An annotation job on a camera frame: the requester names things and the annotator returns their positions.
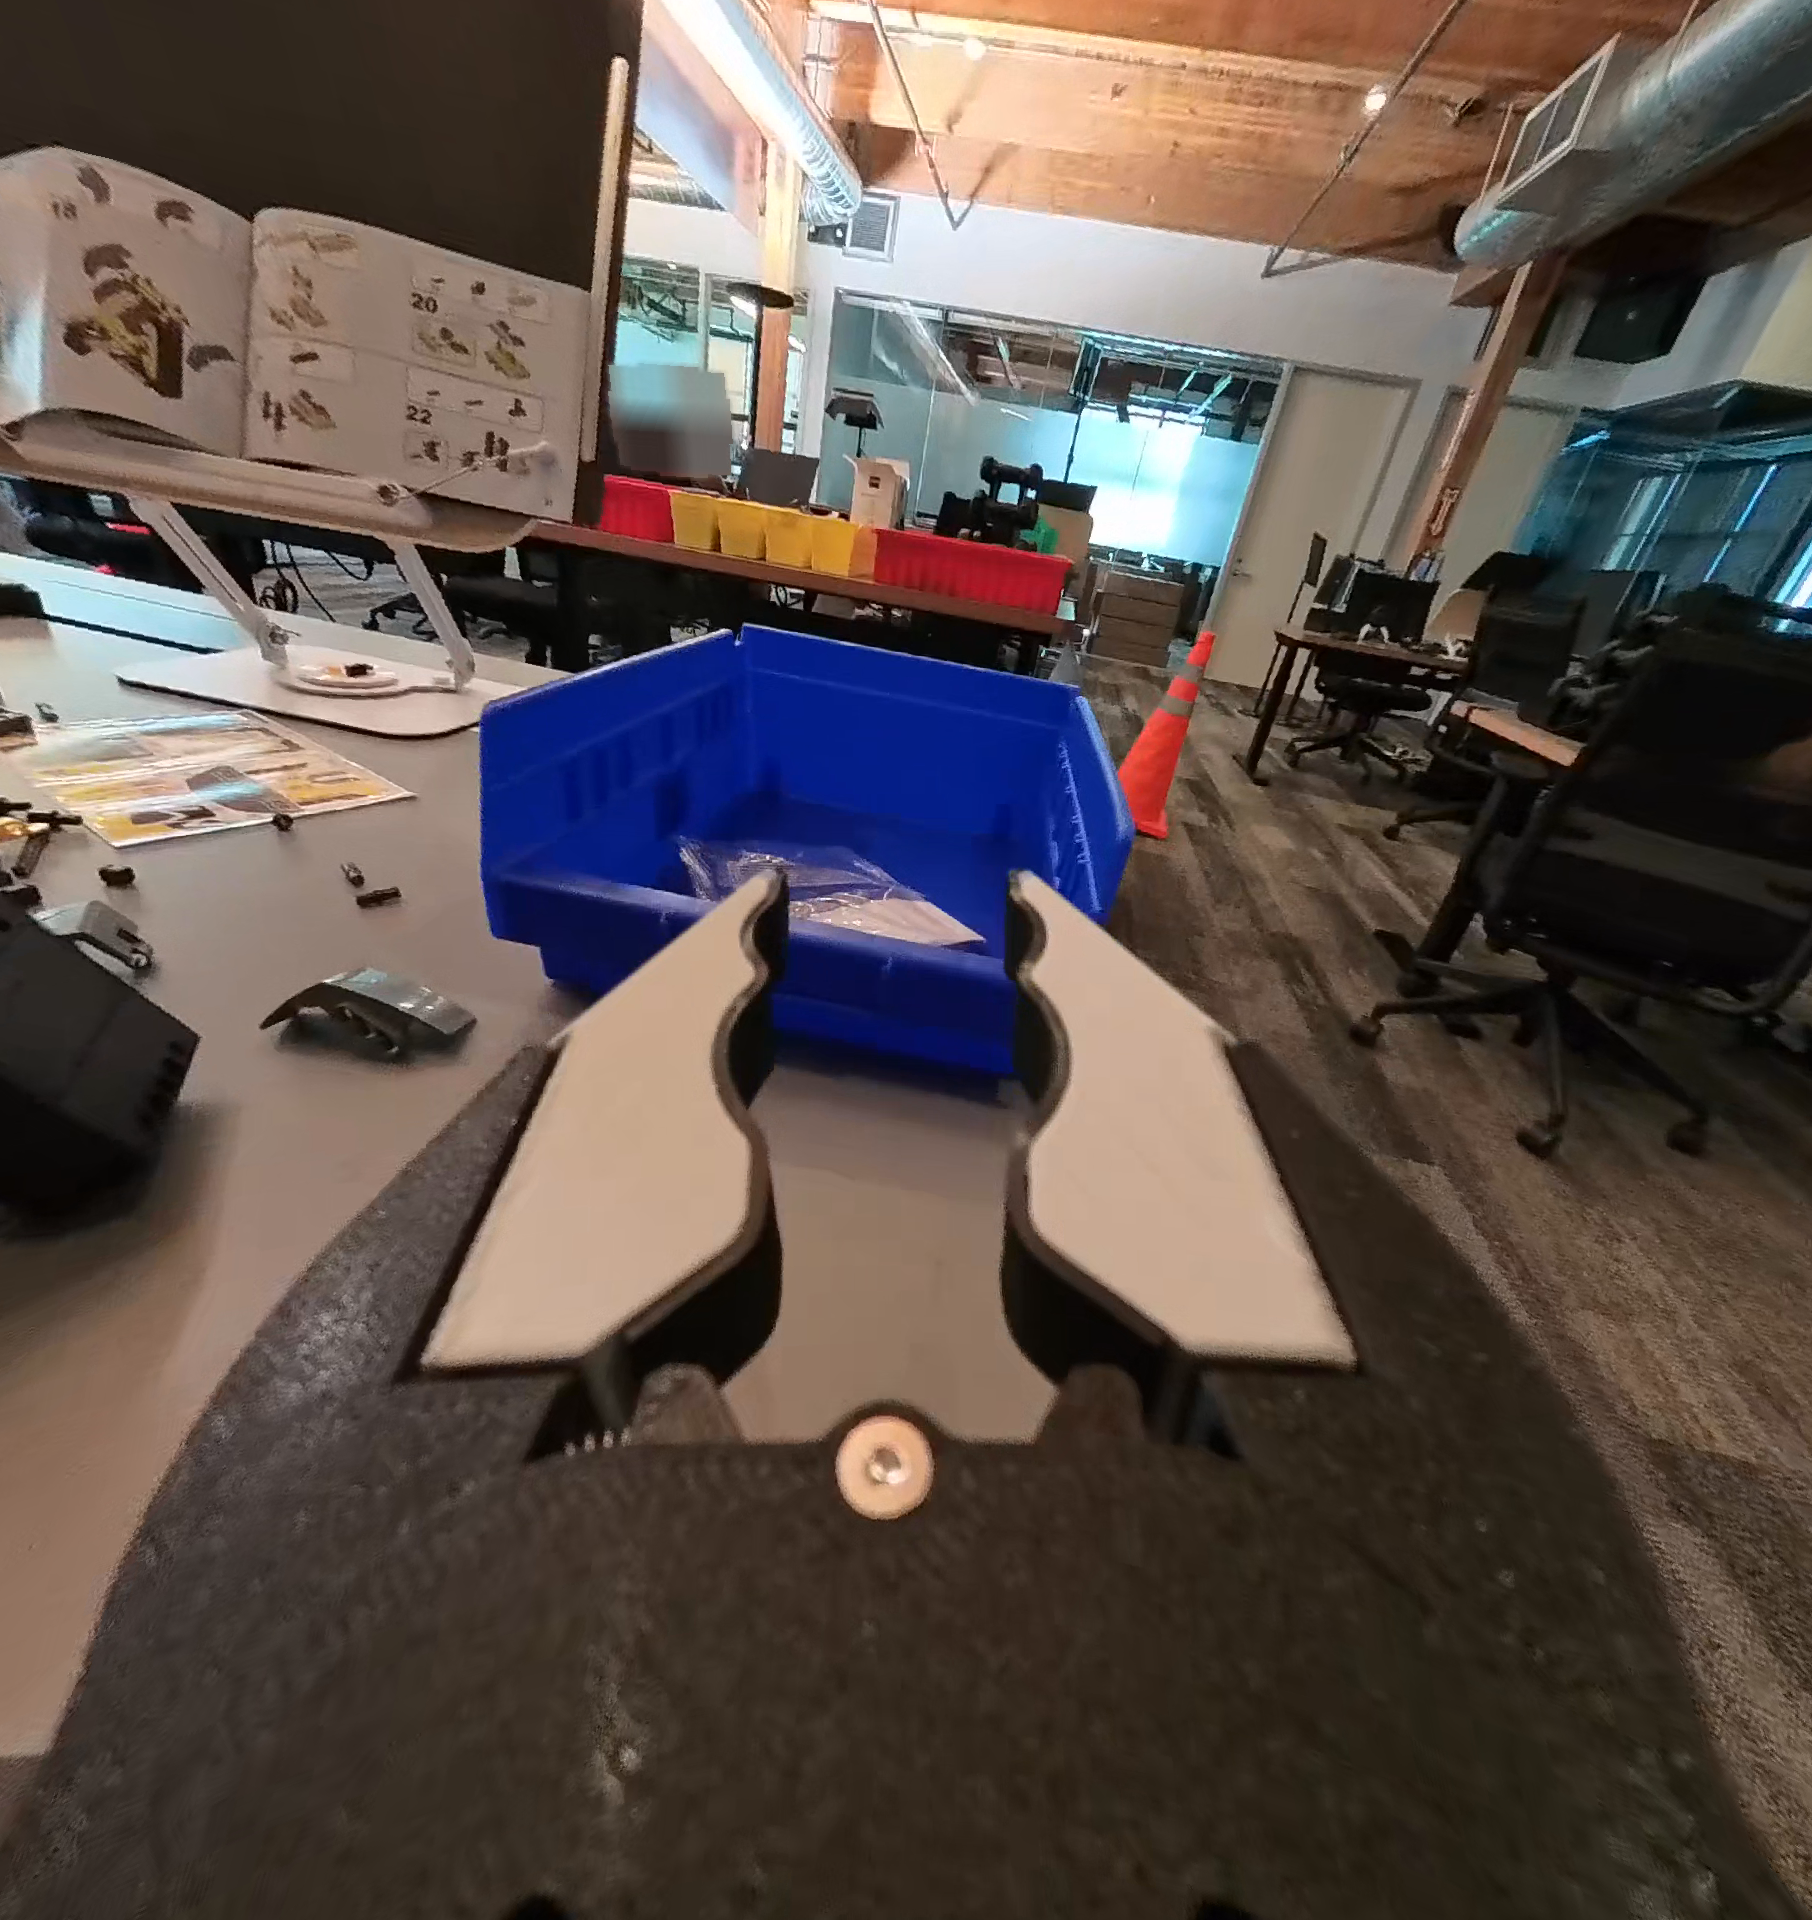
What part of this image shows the black wheeled device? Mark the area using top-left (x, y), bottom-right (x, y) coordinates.
top-left (932, 455), bottom-right (1097, 544)

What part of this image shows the black divider board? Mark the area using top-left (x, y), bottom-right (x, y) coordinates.
top-left (0, 0), bottom-right (645, 503)

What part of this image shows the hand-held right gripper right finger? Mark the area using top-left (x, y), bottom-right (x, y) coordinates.
top-left (1001, 870), bottom-right (1361, 1415)

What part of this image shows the blue plastic storage bin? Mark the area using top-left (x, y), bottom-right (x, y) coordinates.
top-left (479, 622), bottom-right (1136, 1082)

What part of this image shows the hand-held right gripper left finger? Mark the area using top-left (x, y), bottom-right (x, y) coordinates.
top-left (419, 867), bottom-right (792, 1407)

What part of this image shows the silver ventilation duct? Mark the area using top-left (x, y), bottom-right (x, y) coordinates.
top-left (650, 0), bottom-right (864, 215)
top-left (1449, 0), bottom-right (1812, 269)

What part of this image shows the yellow toy brick vehicle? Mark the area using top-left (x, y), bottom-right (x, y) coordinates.
top-left (0, 858), bottom-right (201, 1219)

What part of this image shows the white book stand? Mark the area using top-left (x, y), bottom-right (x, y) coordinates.
top-left (0, 405), bottom-right (553, 741)

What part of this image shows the black office chair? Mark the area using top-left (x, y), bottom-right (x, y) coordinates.
top-left (1284, 660), bottom-right (1434, 784)
top-left (1353, 607), bottom-right (1812, 1160)

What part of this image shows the stack of cardboard boxes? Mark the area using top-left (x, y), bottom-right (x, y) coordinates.
top-left (1091, 562), bottom-right (1195, 672)

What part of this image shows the orange traffic cone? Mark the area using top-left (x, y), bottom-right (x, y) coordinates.
top-left (1116, 630), bottom-right (1222, 846)

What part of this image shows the yellow sticker sheet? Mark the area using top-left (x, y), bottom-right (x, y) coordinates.
top-left (4, 710), bottom-right (417, 852)

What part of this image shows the clear plastic bag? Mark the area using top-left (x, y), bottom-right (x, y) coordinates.
top-left (673, 838), bottom-right (986, 953)

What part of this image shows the instruction booklet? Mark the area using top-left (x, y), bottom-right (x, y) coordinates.
top-left (0, 145), bottom-right (597, 520)

